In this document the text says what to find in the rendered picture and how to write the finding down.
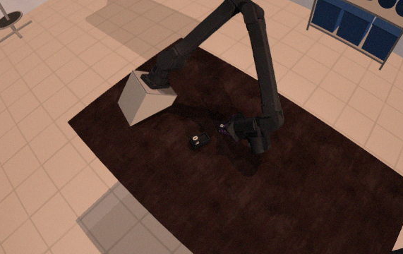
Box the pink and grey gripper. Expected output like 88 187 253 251
220 111 247 142

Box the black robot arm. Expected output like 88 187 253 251
140 0 284 154

